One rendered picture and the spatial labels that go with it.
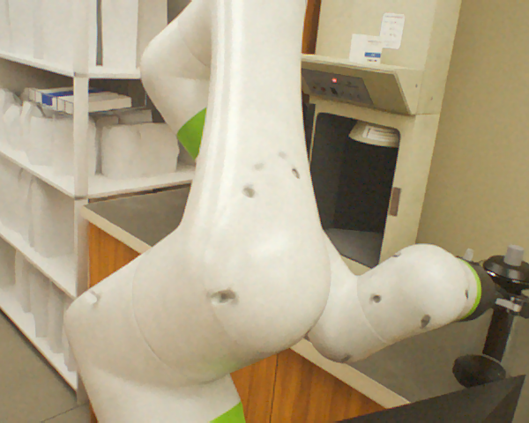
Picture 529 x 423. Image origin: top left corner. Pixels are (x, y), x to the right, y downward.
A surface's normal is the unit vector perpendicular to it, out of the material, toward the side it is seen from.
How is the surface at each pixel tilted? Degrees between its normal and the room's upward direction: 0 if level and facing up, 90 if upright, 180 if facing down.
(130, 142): 92
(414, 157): 90
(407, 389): 0
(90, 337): 84
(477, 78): 90
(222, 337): 112
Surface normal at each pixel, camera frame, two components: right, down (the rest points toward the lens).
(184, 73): -0.15, 0.61
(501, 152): -0.72, 0.14
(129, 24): 0.09, 0.41
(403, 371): 0.10, -0.95
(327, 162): 0.69, 0.29
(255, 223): 0.07, -0.64
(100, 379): -0.47, 0.01
